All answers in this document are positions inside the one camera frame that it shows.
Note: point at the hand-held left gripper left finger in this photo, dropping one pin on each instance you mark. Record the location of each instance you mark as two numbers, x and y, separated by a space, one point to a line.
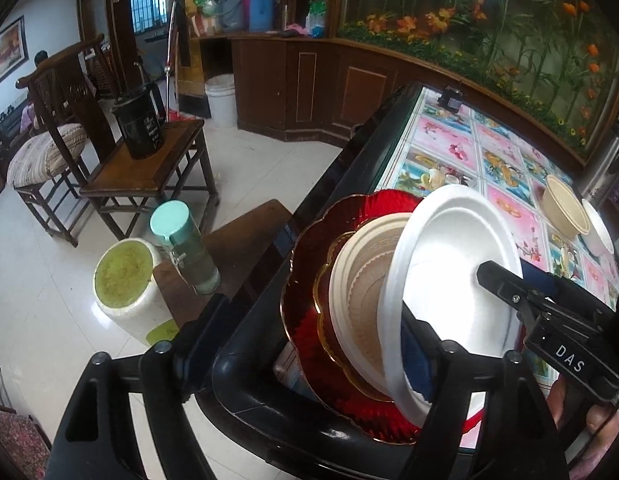
194 355

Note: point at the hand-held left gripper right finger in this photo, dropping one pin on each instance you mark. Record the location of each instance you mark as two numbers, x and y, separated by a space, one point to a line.
417 365

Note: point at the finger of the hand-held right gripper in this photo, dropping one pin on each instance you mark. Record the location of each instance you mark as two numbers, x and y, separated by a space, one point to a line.
564 295
509 287

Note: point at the white foam bowl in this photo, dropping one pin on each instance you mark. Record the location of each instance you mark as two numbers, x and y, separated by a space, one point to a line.
599 232
454 260

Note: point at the beige plastic bowl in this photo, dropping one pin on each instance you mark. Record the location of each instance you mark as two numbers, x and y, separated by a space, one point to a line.
359 280
564 215

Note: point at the small red scalloped plate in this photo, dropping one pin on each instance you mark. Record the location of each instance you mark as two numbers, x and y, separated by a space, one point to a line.
323 310

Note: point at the large red scalloped plate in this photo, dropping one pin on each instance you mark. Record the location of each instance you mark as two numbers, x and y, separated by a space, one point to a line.
299 285

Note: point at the person's right hand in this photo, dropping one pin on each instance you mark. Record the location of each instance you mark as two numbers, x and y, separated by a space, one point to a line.
584 430

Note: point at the bottle with mint lid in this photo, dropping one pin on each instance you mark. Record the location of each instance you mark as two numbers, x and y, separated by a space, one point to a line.
189 255

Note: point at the white jar with green top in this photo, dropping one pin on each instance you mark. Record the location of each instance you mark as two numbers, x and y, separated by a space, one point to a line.
124 280

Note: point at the wooden stool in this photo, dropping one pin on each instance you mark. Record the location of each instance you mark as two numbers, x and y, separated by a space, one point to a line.
244 240

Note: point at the stainless steel thermos jug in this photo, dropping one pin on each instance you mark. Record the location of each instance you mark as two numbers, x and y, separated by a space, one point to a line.
607 170

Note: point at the small black device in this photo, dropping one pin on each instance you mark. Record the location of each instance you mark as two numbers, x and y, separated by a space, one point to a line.
452 102

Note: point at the wooden side table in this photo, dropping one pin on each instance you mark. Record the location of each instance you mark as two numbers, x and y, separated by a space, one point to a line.
149 165

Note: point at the black dining table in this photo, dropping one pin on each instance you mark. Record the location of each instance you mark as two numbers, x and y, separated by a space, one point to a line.
339 170

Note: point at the black kettle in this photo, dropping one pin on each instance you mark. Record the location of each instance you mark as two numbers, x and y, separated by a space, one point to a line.
139 125

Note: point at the wooden chair with striped cushion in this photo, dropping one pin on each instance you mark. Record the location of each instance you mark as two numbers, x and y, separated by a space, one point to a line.
44 155

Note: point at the white plastic bucket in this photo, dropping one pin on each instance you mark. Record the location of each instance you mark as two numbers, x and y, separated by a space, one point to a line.
222 102

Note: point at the glass tank with artificial flowers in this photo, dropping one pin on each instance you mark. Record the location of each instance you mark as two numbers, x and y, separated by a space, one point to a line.
489 20

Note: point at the brown wooden cabinet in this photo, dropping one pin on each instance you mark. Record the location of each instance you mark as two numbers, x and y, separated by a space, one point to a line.
269 85

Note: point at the green plastic bottle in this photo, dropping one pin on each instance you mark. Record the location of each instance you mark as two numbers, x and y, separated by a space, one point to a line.
317 20

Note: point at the grey blue kettle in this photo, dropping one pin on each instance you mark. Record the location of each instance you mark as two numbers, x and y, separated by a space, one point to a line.
232 10

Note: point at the barred window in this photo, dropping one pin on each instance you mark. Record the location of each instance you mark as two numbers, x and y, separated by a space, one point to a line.
147 5

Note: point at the blue thermos flask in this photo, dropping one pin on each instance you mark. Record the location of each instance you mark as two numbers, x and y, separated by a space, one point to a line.
262 7

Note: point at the framed wall picture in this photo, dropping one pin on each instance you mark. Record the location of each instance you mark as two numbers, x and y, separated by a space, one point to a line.
6 52

